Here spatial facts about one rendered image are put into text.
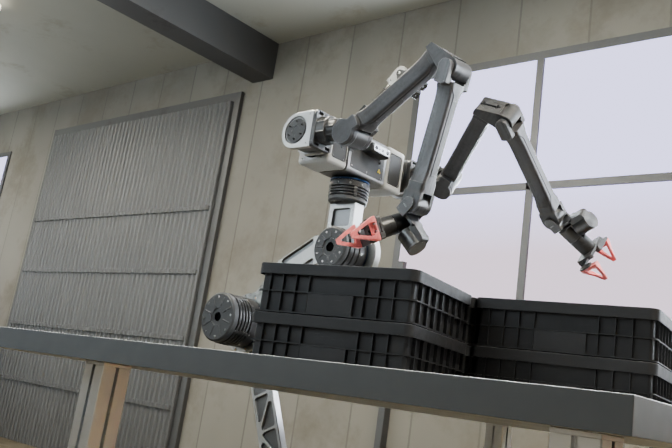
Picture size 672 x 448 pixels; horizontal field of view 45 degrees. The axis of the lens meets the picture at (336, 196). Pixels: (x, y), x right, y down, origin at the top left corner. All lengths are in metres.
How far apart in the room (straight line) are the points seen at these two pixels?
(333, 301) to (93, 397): 0.52
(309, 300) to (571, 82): 2.71
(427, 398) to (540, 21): 3.65
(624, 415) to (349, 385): 0.35
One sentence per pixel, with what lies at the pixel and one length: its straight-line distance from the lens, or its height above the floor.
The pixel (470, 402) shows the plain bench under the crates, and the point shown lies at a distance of 0.93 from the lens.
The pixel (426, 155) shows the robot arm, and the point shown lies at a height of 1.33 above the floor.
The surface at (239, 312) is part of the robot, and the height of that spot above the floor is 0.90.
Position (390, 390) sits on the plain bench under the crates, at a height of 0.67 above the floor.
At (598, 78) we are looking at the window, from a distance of 4.15.
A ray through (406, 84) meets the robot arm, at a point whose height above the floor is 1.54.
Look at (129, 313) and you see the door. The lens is 6.06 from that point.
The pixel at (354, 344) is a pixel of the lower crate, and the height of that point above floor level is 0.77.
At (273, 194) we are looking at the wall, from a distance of 5.25.
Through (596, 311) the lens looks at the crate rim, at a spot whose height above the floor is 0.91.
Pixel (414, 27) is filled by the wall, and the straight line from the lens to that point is 4.97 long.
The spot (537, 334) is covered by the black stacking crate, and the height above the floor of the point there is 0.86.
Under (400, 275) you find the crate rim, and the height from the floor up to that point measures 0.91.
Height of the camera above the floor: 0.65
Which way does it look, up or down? 14 degrees up
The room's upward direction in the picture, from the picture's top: 9 degrees clockwise
